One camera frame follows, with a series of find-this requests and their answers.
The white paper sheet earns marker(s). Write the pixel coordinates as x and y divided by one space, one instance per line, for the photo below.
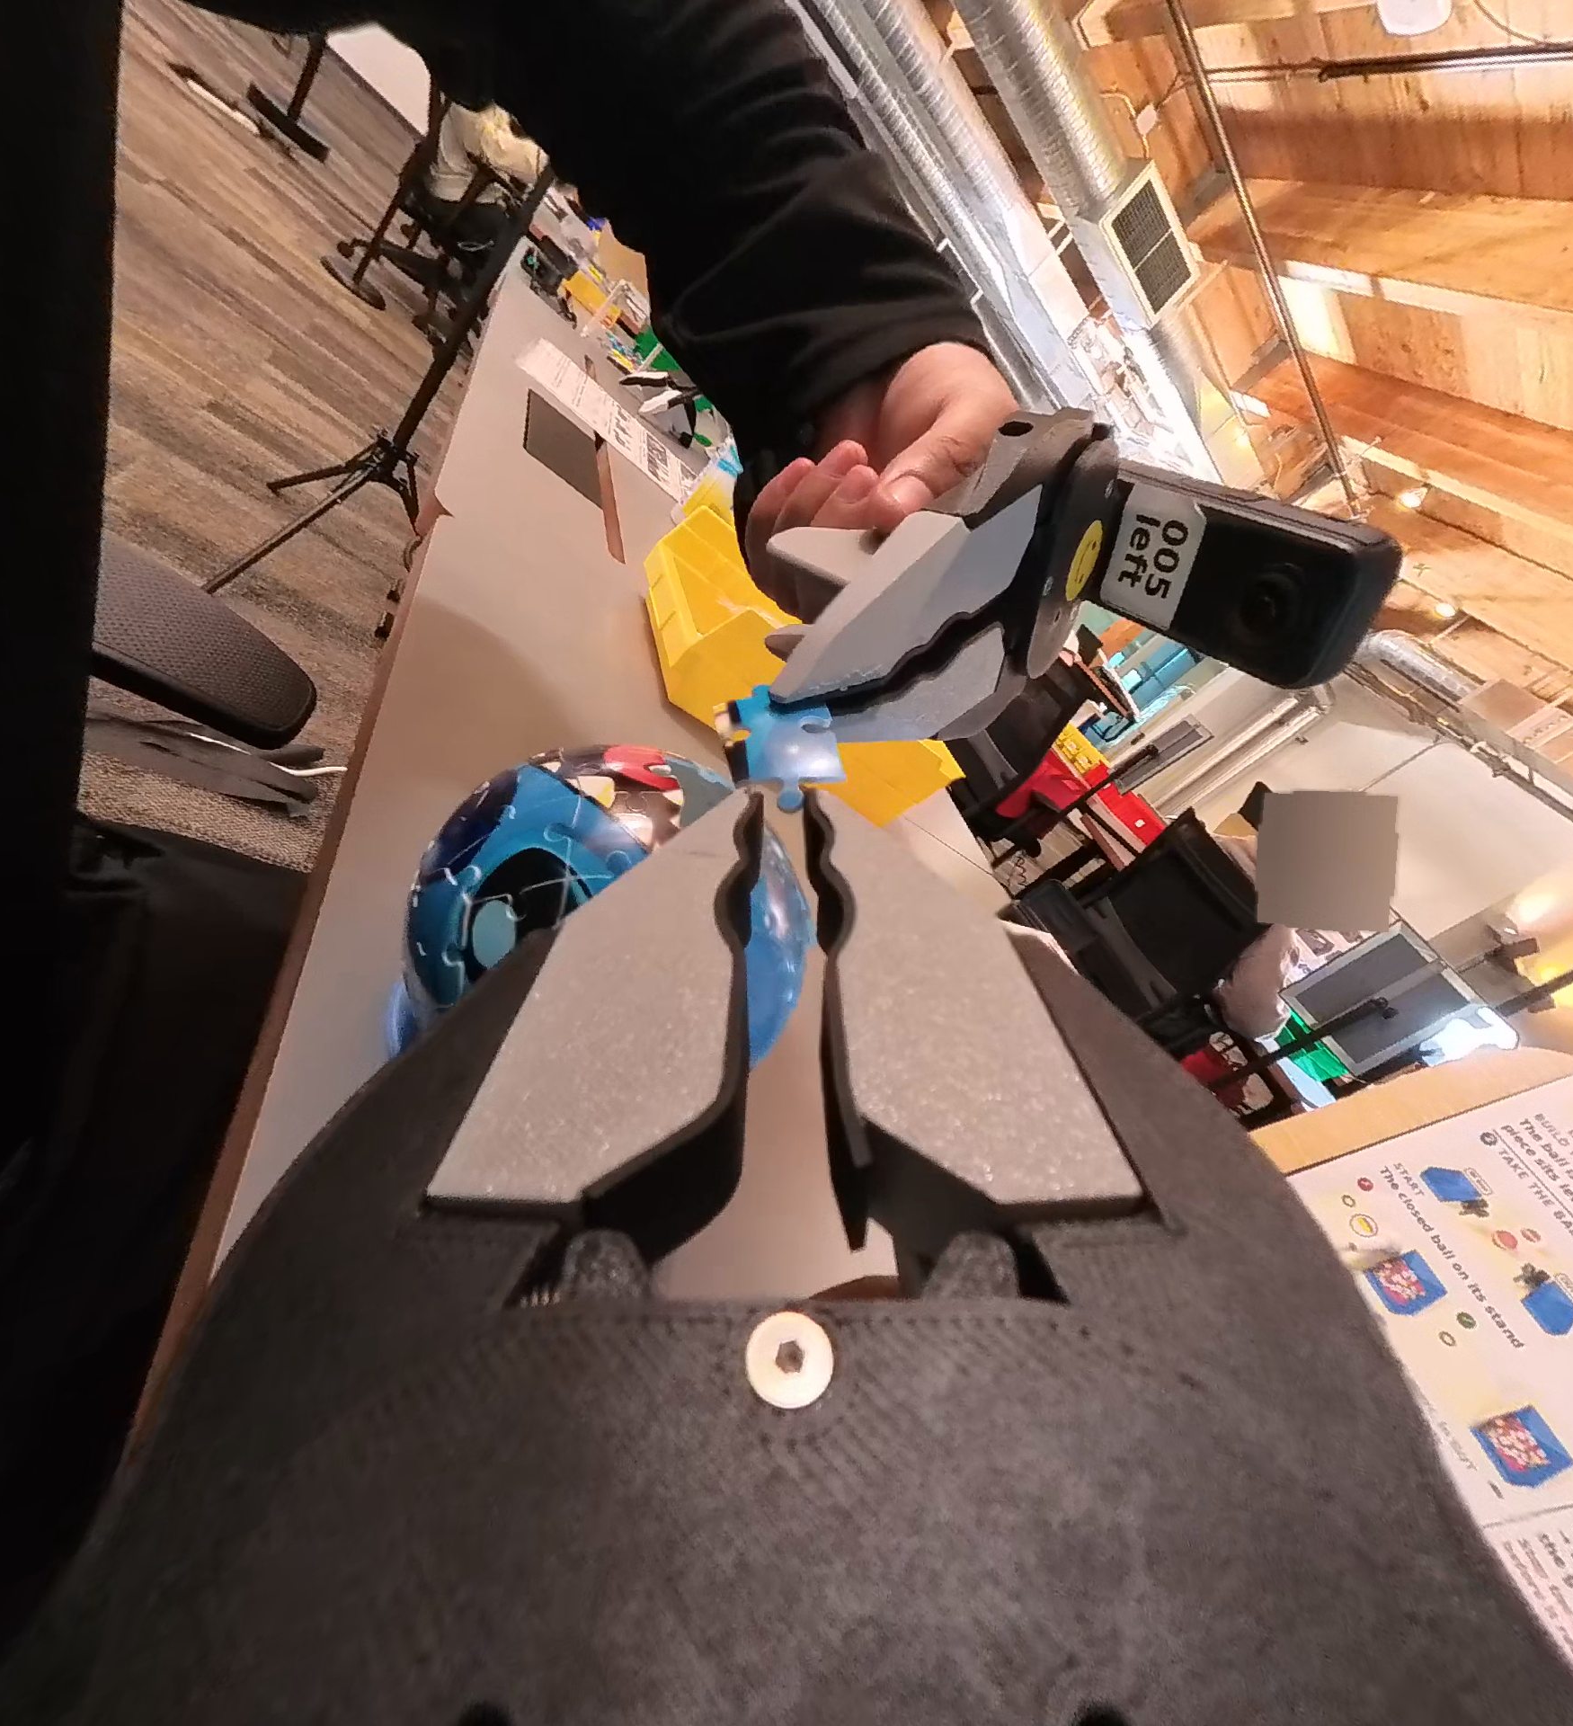
626 417

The illustrated instruction sheet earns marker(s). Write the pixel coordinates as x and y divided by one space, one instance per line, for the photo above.
1474 1280

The black mat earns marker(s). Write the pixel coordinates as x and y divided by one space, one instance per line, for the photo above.
561 445

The computer monitor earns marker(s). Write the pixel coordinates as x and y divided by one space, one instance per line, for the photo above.
1380 985

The black office chair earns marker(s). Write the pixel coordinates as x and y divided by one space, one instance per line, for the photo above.
193 633

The silver air duct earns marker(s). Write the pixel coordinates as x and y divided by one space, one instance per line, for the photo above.
1003 134

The blue puzzle ball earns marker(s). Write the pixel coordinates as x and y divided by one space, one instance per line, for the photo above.
504 891

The person's left hand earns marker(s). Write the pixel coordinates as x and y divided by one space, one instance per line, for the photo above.
921 432

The blue puzzle piece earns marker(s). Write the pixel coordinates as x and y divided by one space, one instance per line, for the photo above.
787 749

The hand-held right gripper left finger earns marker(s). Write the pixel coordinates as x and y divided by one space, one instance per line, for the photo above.
599 1039

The air vent grille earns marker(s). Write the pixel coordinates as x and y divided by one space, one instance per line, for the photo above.
1151 240

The yellow storage bin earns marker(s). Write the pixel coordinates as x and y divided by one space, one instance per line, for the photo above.
705 620
894 782

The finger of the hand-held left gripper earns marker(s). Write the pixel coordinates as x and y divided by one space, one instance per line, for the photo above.
936 593
963 695

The person's left forearm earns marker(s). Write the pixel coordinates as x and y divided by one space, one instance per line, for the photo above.
733 202

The red storage bin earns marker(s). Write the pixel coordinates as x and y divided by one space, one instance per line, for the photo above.
1110 809

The black tripod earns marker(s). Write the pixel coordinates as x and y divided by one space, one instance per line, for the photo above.
376 464

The person's black clothing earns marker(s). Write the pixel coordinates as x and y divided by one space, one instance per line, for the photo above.
4 539

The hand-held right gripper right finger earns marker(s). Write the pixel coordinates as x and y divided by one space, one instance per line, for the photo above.
976 1065

